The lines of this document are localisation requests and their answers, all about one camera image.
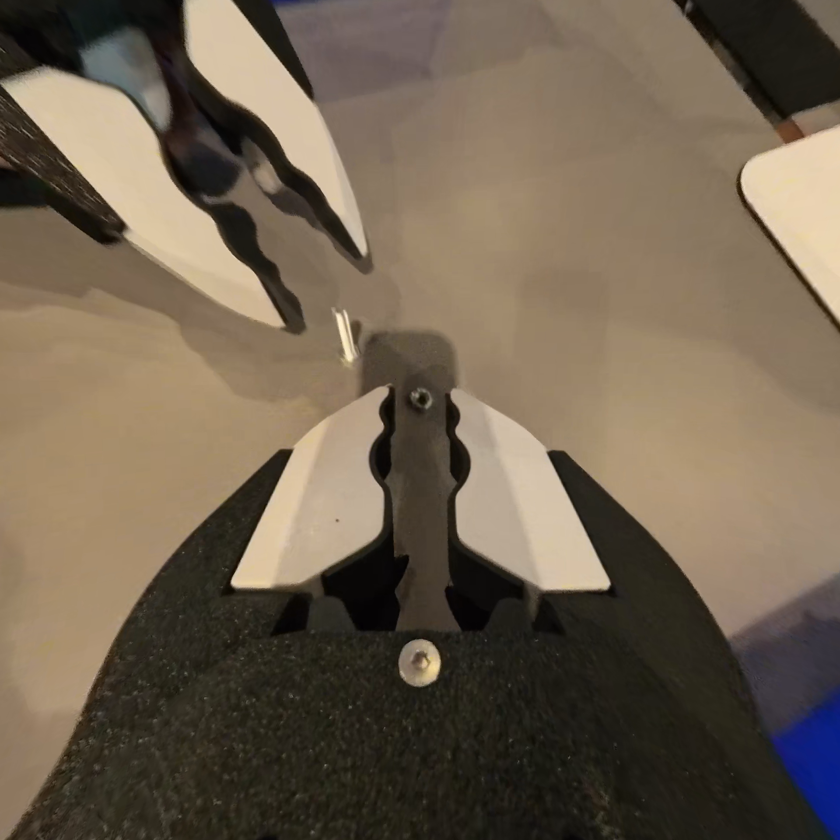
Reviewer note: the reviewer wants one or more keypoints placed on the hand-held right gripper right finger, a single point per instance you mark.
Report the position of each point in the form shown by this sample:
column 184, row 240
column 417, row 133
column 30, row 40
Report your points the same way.
column 531, row 518

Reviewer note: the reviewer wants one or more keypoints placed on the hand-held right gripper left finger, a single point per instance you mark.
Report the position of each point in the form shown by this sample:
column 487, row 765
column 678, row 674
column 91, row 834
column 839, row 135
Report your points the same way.
column 315, row 518

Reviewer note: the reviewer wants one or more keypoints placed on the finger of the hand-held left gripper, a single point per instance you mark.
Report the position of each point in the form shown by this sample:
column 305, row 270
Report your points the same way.
column 118, row 164
column 275, row 98

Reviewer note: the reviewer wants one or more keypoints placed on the silver hex nut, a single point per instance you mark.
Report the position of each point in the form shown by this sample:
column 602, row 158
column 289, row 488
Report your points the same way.
column 412, row 400

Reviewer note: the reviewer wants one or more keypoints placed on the silver bolt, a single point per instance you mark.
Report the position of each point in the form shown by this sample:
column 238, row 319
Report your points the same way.
column 344, row 334

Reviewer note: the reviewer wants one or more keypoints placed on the blue plastic bin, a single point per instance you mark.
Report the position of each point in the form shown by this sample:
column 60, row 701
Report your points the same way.
column 814, row 768

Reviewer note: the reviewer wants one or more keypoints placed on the black rubber mat strip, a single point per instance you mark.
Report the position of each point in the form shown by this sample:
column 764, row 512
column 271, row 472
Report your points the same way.
column 774, row 52

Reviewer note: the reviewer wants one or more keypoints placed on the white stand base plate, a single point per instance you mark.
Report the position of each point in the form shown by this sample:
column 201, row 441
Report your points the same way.
column 800, row 210

